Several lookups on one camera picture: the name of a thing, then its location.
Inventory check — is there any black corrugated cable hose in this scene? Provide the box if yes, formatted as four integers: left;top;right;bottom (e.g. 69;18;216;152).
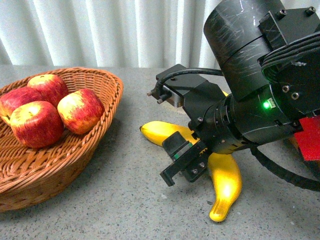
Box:
249;145;320;193

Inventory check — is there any right brown wicker basket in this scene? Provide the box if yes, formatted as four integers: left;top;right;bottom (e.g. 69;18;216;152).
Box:
288;136;300;151

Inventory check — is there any black camera cable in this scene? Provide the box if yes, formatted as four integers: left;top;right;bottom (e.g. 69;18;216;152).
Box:
154;68;224;94

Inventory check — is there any white pleated curtain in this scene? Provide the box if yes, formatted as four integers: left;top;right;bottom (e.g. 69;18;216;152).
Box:
0;0;218;68

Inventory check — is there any large red yellow apple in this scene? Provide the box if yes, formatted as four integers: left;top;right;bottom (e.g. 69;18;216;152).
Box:
10;101;64;149

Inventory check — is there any red apple at basket back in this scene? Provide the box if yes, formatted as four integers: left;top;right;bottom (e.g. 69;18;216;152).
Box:
27;74;69;107

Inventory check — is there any left brown wicker basket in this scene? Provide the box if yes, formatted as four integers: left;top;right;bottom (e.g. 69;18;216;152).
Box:
0;67;124;213

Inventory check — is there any red tape patch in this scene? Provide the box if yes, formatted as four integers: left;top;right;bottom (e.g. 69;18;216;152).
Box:
294;116;320;161

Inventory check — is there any brown wicker basket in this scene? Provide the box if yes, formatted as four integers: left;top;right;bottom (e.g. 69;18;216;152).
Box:
0;67;124;213
288;136;300;151

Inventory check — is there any large yellow banana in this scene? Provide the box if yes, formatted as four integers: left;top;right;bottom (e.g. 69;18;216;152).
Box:
139;121;242;223

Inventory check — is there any dark red apple in basket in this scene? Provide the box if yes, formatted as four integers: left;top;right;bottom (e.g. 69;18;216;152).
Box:
0;87;45;118

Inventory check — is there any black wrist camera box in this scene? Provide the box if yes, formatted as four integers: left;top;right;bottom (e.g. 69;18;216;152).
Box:
147;64;225;121

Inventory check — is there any small dark red apple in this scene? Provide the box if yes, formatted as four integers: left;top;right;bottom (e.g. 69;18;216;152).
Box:
57;88;105;135

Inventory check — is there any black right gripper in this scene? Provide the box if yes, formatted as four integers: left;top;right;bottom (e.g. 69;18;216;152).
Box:
159;94;231;187

